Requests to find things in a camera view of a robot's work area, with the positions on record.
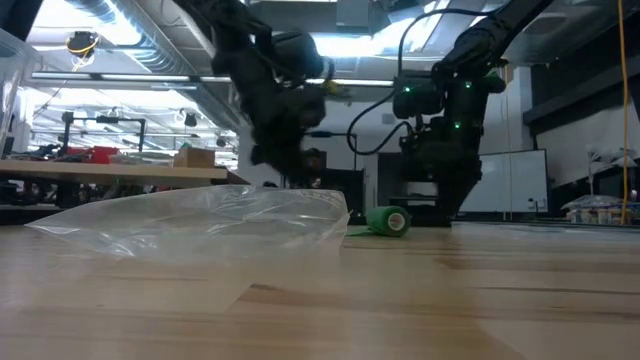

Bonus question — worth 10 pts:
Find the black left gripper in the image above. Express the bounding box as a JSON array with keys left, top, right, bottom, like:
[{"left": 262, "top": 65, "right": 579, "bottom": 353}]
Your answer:
[{"left": 214, "top": 44, "right": 329, "bottom": 188}]

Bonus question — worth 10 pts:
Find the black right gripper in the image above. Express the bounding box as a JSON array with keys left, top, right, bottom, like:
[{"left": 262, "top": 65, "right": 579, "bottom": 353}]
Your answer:
[{"left": 414, "top": 117, "right": 485, "bottom": 221}]

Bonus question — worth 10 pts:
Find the green bandage roll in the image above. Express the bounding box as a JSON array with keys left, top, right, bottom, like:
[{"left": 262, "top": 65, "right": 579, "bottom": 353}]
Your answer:
[{"left": 344, "top": 204, "right": 412, "bottom": 239}]

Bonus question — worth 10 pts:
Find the clear plastic zip bag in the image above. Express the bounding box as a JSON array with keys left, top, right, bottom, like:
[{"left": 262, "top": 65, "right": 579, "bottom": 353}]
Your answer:
[{"left": 24, "top": 184, "right": 351, "bottom": 314}]

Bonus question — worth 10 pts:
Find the black equipment cart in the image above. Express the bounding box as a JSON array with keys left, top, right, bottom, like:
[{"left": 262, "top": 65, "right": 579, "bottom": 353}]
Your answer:
[{"left": 377, "top": 152, "right": 441, "bottom": 221}]

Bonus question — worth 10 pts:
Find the whiteboard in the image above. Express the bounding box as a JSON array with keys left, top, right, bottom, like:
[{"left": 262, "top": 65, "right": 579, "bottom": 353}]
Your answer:
[{"left": 459, "top": 148, "right": 550, "bottom": 216}]

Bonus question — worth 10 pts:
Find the cardboard box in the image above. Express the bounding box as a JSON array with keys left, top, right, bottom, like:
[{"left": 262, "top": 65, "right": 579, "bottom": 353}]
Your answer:
[{"left": 172, "top": 147, "right": 216, "bottom": 169}]

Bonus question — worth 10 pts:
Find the black metal stand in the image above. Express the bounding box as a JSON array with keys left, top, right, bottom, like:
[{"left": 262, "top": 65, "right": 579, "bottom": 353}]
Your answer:
[{"left": 60, "top": 112, "right": 147, "bottom": 156}]

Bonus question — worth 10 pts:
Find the wrapped pack of bottles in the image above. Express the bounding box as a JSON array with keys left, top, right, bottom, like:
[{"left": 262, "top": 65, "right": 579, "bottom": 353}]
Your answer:
[{"left": 562, "top": 194, "right": 640, "bottom": 225}]

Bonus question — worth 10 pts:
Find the long ceiling light fixture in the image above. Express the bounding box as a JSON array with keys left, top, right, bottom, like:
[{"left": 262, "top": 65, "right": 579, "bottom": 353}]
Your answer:
[{"left": 29, "top": 71, "right": 401, "bottom": 89}]

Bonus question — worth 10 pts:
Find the red plastic bin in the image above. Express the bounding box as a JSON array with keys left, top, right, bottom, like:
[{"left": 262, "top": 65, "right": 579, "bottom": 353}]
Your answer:
[{"left": 64, "top": 146, "right": 121, "bottom": 165}]

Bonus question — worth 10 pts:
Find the wooden workbench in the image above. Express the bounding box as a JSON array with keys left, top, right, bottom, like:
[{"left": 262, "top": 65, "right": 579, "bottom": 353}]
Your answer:
[{"left": 0, "top": 159, "right": 250, "bottom": 211}]

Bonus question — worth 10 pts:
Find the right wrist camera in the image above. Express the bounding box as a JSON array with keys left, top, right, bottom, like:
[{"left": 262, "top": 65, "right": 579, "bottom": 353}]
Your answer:
[{"left": 398, "top": 130, "right": 419, "bottom": 154}]

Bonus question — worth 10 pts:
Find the black metal frame rig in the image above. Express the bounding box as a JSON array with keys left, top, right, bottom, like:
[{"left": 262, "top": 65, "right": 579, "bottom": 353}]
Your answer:
[{"left": 304, "top": 130, "right": 359, "bottom": 171}]

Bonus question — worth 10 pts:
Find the black looped gripper cable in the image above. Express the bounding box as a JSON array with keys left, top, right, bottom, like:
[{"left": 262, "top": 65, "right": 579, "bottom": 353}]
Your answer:
[{"left": 346, "top": 89, "right": 414, "bottom": 157}]

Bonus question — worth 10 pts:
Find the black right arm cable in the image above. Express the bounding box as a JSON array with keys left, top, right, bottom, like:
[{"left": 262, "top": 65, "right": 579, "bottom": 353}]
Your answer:
[{"left": 397, "top": 7, "right": 484, "bottom": 79}]

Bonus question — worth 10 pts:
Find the yellow hanging cable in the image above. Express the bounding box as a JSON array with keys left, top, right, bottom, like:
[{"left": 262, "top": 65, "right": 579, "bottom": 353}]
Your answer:
[{"left": 617, "top": 0, "right": 630, "bottom": 226}]

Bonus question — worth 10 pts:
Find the yellow black cord reel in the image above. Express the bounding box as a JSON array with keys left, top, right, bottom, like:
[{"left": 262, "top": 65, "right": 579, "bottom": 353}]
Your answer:
[{"left": 65, "top": 30, "right": 100, "bottom": 69}]

